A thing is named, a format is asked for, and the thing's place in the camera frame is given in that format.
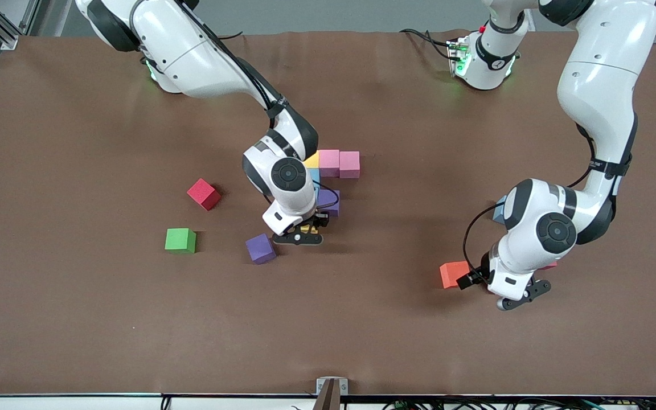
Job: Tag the pink foam cube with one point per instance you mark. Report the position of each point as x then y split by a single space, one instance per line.
349 165
329 163

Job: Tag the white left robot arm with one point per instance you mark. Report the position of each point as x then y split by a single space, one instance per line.
556 232

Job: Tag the white table edge rail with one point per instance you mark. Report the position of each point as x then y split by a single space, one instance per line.
77 403

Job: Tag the orange foam cube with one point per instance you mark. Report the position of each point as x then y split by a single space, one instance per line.
452 274

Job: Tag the small grey metal bracket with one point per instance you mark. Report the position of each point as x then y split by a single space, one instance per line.
321 387

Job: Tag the aluminium frame profile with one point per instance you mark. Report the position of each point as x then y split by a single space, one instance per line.
8 39

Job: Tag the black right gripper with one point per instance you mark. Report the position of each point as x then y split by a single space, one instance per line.
320 219

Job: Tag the yellow foam cube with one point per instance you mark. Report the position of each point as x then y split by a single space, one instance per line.
312 161
307 229

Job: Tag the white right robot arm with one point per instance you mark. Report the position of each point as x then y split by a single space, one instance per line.
288 173

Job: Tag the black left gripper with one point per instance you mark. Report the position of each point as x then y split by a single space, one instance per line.
480 274

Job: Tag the red foam cube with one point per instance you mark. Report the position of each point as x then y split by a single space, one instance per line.
550 265
203 195

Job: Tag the grey connector plate green light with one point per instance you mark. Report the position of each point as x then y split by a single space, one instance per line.
458 57

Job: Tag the purple foam cube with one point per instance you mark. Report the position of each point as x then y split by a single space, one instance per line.
328 204
260 249

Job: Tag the brown table cover sheet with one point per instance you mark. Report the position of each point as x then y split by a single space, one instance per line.
328 330

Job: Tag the green foam cube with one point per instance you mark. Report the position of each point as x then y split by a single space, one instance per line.
180 240

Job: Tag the brown camera mount strip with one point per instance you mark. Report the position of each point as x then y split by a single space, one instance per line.
328 398

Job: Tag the blue foam cube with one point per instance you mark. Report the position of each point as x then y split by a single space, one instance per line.
316 176
499 212

